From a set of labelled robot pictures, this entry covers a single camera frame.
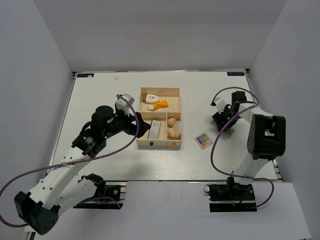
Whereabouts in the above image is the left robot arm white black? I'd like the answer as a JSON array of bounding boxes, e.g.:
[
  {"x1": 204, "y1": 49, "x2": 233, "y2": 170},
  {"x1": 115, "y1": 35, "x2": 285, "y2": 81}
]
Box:
[{"x1": 14, "y1": 105, "x2": 151, "y2": 235}]

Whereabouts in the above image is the purple cable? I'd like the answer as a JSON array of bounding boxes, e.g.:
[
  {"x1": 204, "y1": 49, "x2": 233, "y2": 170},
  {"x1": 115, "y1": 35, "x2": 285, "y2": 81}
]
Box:
[
  {"x1": 0, "y1": 93, "x2": 140, "y2": 228},
  {"x1": 210, "y1": 86, "x2": 276, "y2": 208}
]

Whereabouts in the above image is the nude eyeshadow palette clear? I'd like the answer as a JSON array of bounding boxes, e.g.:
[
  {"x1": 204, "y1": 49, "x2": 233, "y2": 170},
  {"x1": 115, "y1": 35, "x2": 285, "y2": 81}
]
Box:
[{"x1": 210, "y1": 120, "x2": 235, "y2": 136}]

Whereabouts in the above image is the colourful eyeshadow palette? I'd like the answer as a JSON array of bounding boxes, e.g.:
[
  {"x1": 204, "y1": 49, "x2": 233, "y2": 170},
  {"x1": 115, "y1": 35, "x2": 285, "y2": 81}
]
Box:
[{"x1": 194, "y1": 132, "x2": 213, "y2": 150}]

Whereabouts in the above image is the round white powder puff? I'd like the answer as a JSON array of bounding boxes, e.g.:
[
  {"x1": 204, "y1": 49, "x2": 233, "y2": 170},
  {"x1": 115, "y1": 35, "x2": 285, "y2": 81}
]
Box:
[{"x1": 172, "y1": 120, "x2": 182, "y2": 138}]

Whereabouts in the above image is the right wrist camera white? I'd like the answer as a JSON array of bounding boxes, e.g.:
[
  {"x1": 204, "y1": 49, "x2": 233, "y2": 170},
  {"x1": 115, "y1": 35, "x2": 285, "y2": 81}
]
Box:
[{"x1": 211, "y1": 97, "x2": 226, "y2": 114}]

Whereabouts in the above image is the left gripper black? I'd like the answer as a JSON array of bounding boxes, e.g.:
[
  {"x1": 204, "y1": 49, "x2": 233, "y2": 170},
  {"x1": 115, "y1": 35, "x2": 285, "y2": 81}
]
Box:
[{"x1": 103, "y1": 106, "x2": 151, "y2": 139}]

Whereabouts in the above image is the orange sunscreen tube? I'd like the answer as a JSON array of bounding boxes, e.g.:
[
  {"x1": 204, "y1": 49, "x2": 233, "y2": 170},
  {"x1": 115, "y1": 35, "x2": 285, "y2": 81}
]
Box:
[{"x1": 147, "y1": 100, "x2": 169, "y2": 111}]

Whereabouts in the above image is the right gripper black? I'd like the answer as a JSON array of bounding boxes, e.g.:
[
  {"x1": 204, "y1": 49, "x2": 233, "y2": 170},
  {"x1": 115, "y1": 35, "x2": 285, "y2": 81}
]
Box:
[{"x1": 212, "y1": 105, "x2": 241, "y2": 133}]

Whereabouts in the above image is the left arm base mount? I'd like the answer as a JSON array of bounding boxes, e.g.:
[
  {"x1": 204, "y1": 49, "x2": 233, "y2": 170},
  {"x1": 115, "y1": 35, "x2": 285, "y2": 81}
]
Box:
[{"x1": 73, "y1": 173, "x2": 127, "y2": 210}]

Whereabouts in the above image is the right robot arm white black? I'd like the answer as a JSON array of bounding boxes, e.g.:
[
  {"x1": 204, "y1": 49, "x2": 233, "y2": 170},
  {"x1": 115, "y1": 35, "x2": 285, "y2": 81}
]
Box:
[{"x1": 211, "y1": 91, "x2": 286, "y2": 200}]

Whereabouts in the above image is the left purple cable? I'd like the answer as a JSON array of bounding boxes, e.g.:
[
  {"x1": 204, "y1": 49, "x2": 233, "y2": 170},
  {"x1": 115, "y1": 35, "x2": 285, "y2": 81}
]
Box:
[{"x1": 0, "y1": 93, "x2": 140, "y2": 228}]

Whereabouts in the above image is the cream organizer tray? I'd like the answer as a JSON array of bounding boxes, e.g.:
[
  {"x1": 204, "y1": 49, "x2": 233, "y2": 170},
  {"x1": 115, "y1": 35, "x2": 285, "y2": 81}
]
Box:
[{"x1": 136, "y1": 87, "x2": 182, "y2": 149}]

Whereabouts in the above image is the beige makeup sponge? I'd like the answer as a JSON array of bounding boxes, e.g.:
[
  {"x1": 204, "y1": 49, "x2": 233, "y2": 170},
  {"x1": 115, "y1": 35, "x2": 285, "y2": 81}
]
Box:
[
  {"x1": 167, "y1": 127, "x2": 177, "y2": 138},
  {"x1": 167, "y1": 117, "x2": 177, "y2": 128}
]

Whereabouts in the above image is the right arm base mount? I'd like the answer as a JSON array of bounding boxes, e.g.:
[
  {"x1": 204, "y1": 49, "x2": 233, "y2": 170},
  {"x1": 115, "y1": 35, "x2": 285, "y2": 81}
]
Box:
[{"x1": 203, "y1": 177, "x2": 257, "y2": 213}]

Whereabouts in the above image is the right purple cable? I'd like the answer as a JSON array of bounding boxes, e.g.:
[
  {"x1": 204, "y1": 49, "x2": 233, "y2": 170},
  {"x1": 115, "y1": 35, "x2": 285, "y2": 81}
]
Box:
[{"x1": 210, "y1": 86, "x2": 276, "y2": 208}]

